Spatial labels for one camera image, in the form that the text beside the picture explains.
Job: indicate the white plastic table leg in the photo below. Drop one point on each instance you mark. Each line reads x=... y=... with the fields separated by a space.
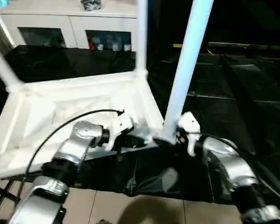
x=141 y=35
x=184 y=70
x=2 y=70

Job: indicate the white plastic table top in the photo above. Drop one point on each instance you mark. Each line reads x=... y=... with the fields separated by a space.
x=49 y=98

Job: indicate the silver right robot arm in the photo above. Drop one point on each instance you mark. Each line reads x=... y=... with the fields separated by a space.
x=233 y=163

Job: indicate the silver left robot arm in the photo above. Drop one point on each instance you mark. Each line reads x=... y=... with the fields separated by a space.
x=81 y=135

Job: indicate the black mat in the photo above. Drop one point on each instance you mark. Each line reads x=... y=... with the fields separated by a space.
x=235 y=93

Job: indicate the small tan label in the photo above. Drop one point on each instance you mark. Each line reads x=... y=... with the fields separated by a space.
x=177 y=45

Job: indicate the white cup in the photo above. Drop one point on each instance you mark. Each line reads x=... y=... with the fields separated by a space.
x=127 y=47

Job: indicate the printed box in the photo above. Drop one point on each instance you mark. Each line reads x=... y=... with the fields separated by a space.
x=115 y=45

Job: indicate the white jar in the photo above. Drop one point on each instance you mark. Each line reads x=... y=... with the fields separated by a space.
x=100 y=47

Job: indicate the red package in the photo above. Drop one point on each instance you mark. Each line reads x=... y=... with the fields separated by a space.
x=91 y=44

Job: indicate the black stand leg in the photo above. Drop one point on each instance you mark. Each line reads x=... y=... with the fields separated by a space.
x=4 y=193

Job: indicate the white glass-door cabinet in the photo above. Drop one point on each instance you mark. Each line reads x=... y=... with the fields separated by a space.
x=70 y=22

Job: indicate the black backdrop cloth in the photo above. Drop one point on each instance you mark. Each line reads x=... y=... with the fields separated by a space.
x=252 y=21

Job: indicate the black object pile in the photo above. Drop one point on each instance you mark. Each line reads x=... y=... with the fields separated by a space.
x=91 y=4

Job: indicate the grey curtain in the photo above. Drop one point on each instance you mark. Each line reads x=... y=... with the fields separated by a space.
x=2 y=32

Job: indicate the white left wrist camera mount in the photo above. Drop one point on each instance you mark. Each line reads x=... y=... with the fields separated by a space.
x=120 y=126

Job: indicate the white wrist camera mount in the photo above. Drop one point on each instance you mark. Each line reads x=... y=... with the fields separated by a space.
x=120 y=126
x=189 y=122

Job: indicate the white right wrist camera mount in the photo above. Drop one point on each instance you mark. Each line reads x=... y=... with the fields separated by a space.
x=189 y=122

